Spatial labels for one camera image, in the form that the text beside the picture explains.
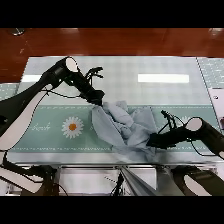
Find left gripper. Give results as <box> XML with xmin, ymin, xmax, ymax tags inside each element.
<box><xmin>79</xmin><ymin>83</ymin><xmax>106</xmax><ymax>107</ymax></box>

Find light blue shirt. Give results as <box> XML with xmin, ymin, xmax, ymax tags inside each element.
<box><xmin>90</xmin><ymin>100</ymin><xmax>159</xmax><ymax>162</ymax></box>

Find black cable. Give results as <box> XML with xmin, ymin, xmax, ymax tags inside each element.
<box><xmin>105</xmin><ymin>171</ymin><xmax>126</xmax><ymax>197</ymax></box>

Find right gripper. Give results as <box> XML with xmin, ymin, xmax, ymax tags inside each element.
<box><xmin>145</xmin><ymin>131</ymin><xmax>177</xmax><ymax>150</ymax></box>

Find silver frame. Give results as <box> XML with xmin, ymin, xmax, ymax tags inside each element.
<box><xmin>6</xmin><ymin>162</ymin><xmax>224</xmax><ymax>197</ymax></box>

